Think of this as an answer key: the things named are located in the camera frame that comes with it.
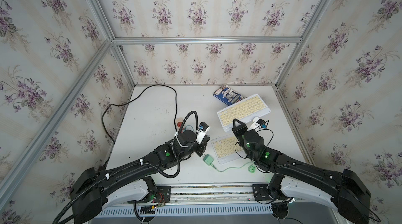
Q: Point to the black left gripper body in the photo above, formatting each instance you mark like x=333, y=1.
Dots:
x=200, y=149

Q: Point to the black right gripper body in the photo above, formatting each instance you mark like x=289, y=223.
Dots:
x=245, y=136

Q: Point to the light green usb charger plug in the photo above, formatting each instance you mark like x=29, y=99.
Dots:
x=208, y=159

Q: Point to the white keyboard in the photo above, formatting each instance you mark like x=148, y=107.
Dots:
x=244, y=111
x=227, y=149

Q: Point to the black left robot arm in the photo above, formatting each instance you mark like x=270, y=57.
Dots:
x=89, y=194

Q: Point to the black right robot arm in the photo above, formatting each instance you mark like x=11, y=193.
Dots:
x=341, y=191

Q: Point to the blue treehouse book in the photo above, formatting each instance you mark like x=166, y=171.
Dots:
x=227, y=95

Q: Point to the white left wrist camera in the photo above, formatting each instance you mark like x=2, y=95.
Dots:
x=202, y=131

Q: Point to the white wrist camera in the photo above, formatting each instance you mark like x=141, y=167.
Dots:
x=202, y=131
x=258, y=124

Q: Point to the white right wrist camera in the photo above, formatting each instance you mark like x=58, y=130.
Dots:
x=258, y=124

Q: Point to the aluminium frame rail base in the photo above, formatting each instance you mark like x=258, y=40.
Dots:
x=191, y=201

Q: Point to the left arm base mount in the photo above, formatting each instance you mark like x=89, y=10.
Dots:
x=146, y=191

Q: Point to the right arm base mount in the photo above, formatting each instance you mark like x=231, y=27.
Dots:
x=268, y=195

